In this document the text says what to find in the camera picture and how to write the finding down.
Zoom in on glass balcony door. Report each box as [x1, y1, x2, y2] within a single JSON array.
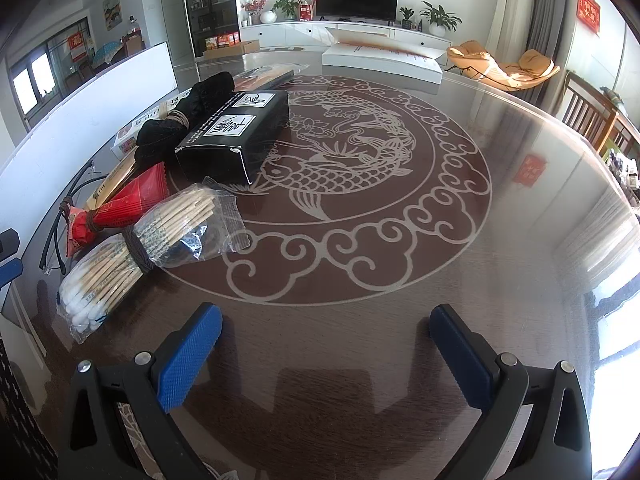
[[7, 35, 96, 121]]

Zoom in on black box with white labels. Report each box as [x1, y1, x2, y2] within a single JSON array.
[[175, 91, 291, 187]]

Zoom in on white flat box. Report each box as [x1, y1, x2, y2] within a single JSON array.
[[321, 27, 446, 86]]

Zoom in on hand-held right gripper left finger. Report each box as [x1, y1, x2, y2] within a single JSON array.
[[57, 302, 223, 480]]

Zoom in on red packet bundle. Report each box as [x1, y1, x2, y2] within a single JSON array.
[[65, 162, 168, 256]]

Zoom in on large plant in white pot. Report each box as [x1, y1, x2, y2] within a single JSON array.
[[419, 1, 463, 37]]

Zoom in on red wall hanging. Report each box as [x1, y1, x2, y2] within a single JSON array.
[[577, 0, 601, 36]]

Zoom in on cotton swab bags bundle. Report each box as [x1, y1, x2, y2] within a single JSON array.
[[56, 176, 251, 346]]

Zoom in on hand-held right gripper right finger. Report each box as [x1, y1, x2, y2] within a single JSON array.
[[429, 304, 596, 480]]

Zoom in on white sheer curtain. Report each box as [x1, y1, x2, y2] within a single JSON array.
[[487, 0, 538, 66]]

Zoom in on grey curtain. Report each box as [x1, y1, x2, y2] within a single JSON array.
[[535, 0, 571, 111]]

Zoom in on white tall cabinet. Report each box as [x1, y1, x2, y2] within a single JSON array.
[[155, 0, 196, 61]]

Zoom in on white television cabinet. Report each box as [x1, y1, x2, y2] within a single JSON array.
[[240, 20, 453, 61]]

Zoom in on red flowers in vase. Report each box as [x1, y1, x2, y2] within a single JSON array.
[[241, 0, 271, 26]]

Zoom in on cluttered wooden table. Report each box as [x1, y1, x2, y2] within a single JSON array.
[[597, 110, 640, 208]]

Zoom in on wooden chair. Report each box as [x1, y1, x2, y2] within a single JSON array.
[[562, 71, 618, 153]]

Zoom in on tan paper sleeve bundle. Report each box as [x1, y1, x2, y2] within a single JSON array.
[[87, 152, 138, 211]]

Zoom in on black cloth bundle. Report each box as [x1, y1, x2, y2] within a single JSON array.
[[136, 71, 236, 171]]

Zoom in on large white board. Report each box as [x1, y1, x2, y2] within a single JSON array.
[[0, 41, 177, 261]]

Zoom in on clear bag with orange card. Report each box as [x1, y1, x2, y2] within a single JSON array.
[[231, 62, 310, 93]]

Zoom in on orange lounge chair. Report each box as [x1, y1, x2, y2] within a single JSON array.
[[446, 40, 561, 93]]

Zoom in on dark glass display cabinet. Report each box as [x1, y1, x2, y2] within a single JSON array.
[[181, 0, 241, 58]]

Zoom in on green leafy potted plant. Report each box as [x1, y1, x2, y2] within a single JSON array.
[[272, 0, 303, 22]]

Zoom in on black cable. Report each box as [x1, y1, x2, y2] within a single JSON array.
[[39, 159, 97, 276]]

